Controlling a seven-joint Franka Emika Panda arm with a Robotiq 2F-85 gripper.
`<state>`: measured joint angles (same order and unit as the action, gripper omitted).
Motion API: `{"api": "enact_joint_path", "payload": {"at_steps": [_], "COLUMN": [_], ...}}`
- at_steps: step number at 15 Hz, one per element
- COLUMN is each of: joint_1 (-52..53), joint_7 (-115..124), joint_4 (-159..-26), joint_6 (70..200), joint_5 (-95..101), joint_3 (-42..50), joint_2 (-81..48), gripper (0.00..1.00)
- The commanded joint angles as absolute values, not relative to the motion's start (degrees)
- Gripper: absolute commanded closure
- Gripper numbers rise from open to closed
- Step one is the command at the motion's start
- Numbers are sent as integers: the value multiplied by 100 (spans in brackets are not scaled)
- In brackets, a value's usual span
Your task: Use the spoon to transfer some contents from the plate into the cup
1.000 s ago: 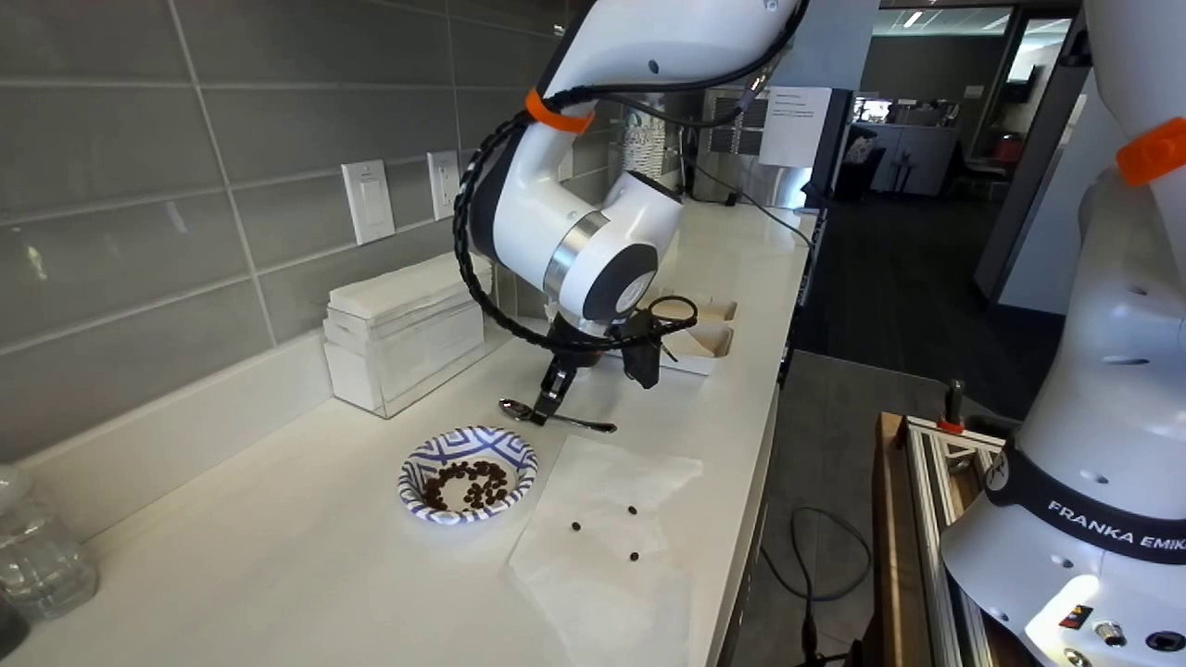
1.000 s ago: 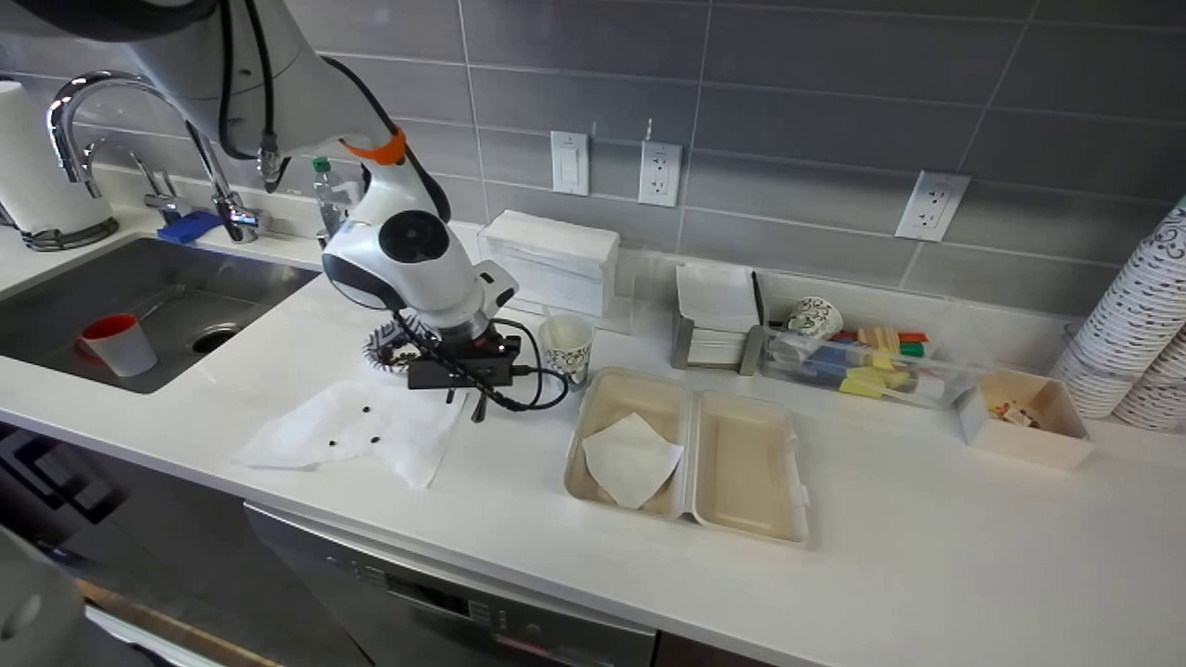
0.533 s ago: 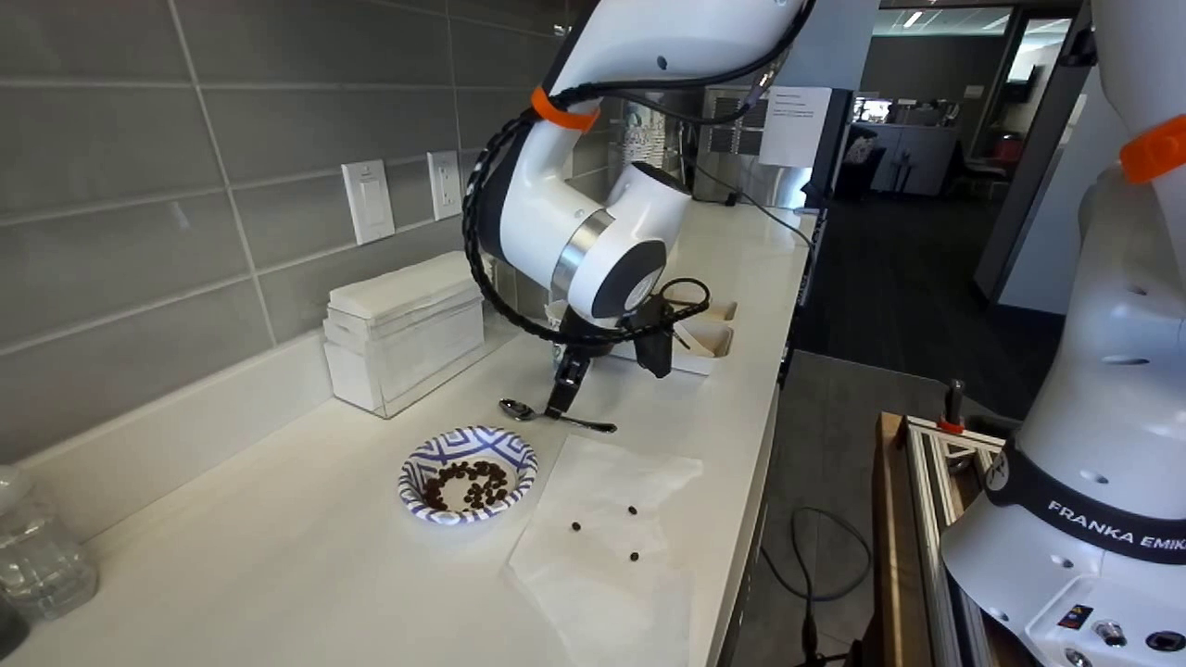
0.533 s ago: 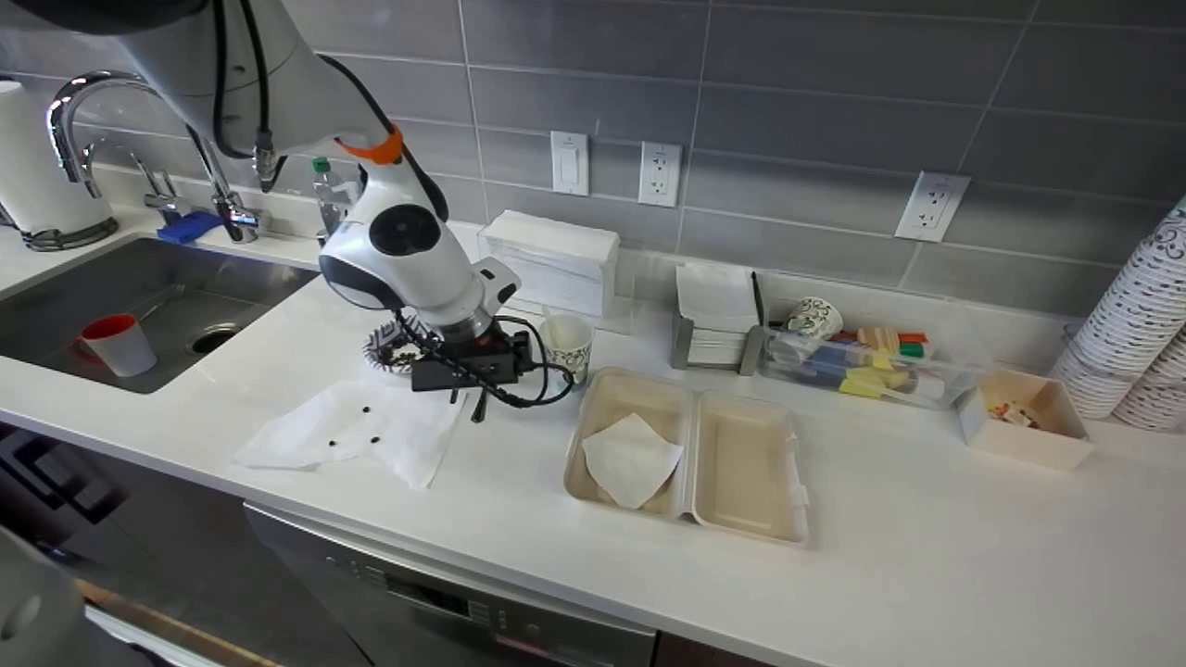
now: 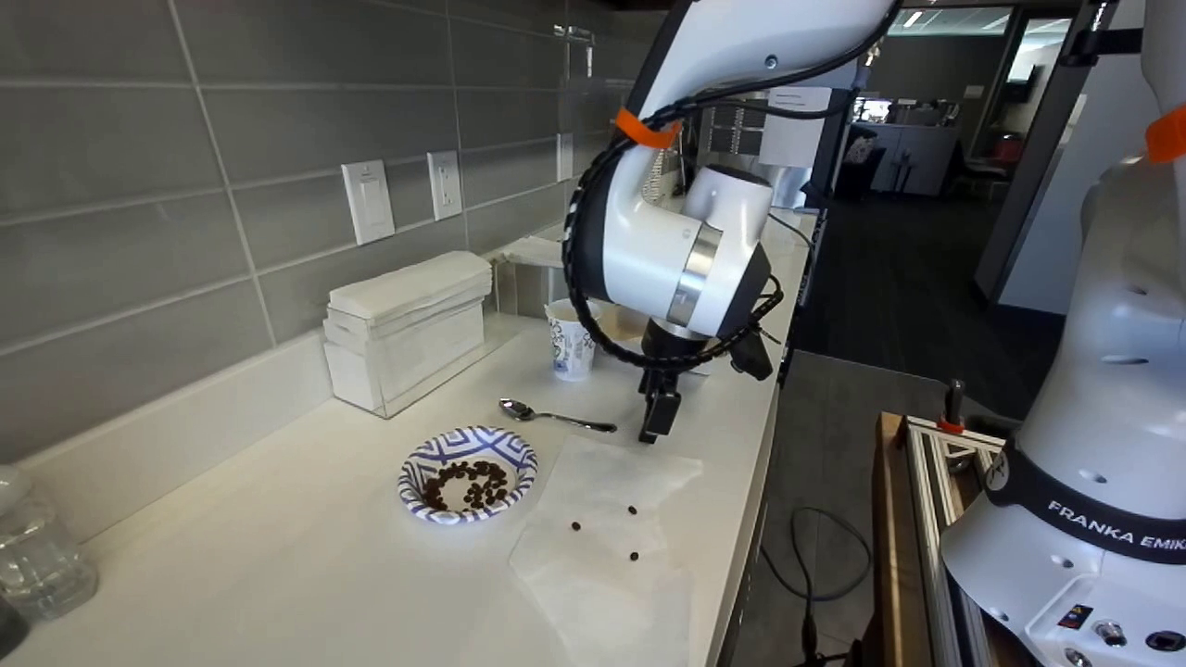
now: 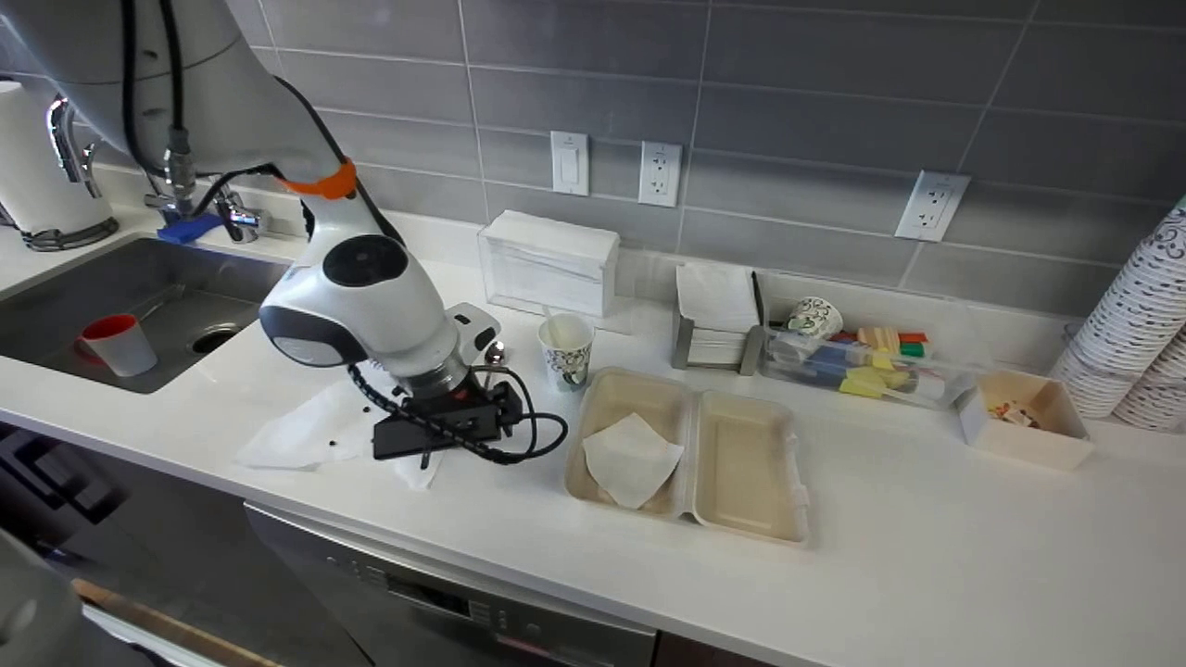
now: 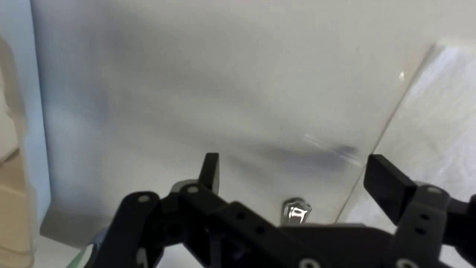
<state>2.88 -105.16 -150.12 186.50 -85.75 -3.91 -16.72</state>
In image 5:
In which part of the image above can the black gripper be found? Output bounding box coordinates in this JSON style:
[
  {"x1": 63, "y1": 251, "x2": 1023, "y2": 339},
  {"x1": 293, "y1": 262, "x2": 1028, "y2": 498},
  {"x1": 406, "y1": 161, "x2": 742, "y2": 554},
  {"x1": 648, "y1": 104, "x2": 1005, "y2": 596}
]
[{"x1": 634, "y1": 326, "x2": 717, "y2": 449}]

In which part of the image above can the metal spoon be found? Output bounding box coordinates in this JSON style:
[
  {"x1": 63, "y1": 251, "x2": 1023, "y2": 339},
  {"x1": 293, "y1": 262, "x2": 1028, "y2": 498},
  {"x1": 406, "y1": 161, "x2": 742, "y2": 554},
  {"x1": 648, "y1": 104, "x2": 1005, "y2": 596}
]
[{"x1": 498, "y1": 393, "x2": 619, "y2": 439}]

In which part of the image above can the white paper cup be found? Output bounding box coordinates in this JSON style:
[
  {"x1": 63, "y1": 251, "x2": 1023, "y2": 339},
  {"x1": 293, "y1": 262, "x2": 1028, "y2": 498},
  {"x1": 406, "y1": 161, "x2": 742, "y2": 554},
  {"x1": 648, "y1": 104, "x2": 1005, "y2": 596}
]
[{"x1": 547, "y1": 296, "x2": 603, "y2": 383}]

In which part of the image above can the blue patterned paper plate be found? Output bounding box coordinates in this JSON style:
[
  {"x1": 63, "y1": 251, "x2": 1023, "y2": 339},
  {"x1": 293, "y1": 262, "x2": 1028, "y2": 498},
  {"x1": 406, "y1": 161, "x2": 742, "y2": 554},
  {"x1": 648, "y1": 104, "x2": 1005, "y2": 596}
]
[{"x1": 392, "y1": 423, "x2": 547, "y2": 532}]

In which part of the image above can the brown coffee bean pile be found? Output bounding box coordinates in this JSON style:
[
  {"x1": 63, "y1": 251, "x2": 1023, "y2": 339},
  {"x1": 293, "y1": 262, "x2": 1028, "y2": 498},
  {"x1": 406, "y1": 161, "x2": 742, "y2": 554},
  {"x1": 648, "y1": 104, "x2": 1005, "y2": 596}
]
[{"x1": 414, "y1": 455, "x2": 516, "y2": 515}]

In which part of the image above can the clear napkin dispenser box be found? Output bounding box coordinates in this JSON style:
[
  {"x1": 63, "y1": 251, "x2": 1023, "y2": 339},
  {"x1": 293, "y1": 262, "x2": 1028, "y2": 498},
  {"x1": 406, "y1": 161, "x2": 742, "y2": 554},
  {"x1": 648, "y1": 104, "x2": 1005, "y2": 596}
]
[{"x1": 318, "y1": 247, "x2": 498, "y2": 423}]

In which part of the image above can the clear plastic soap bottle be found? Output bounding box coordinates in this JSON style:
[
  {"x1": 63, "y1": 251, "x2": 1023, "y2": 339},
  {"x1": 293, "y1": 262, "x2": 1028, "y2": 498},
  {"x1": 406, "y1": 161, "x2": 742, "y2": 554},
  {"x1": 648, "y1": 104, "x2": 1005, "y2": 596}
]
[{"x1": 0, "y1": 462, "x2": 105, "y2": 625}]

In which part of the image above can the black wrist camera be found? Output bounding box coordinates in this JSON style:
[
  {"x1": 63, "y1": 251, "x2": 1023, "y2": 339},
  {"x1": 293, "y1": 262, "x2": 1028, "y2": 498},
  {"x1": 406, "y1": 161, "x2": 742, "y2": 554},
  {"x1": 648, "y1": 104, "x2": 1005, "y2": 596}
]
[{"x1": 722, "y1": 320, "x2": 784, "y2": 386}]

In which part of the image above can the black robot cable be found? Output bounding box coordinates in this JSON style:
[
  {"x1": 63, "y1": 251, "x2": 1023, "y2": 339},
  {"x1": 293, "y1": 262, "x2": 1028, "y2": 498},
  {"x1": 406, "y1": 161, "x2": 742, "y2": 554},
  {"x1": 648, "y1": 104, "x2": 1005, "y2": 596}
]
[{"x1": 561, "y1": 72, "x2": 792, "y2": 373}]

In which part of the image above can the black floor cable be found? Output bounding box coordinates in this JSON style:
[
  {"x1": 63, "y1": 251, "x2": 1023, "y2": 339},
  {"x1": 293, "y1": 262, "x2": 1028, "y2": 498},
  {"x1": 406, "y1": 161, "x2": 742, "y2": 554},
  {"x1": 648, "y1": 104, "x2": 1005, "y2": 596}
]
[{"x1": 755, "y1": 506, "x2": 881, "y2": 667}]

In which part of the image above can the wooden stand frame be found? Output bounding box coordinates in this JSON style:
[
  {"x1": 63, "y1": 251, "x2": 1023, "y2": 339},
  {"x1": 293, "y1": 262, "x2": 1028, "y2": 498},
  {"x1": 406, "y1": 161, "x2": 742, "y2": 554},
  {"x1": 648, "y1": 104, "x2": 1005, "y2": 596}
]
[{"x1": 870, "y1": 408, "x2": 1016, "y2": 667}]

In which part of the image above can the white wall outlet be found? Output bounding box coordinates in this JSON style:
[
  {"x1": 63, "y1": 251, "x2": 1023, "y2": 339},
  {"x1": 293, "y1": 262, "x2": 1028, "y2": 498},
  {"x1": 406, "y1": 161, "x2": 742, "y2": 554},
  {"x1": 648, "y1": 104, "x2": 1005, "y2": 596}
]
[
  {"x1": 422, "y1": 147, "x2": 466, "y2": 221},
  {"x1": 550, "y1": 129, "x2": 581, "y2": 187}
]

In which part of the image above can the white light switch plate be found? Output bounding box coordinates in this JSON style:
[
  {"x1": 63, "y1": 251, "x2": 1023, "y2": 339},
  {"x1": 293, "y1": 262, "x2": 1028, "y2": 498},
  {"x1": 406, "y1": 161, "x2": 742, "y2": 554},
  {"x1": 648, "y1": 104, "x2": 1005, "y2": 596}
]
[{"x1": 339, "y1": 157, "x2": 399, "y2": 247}]

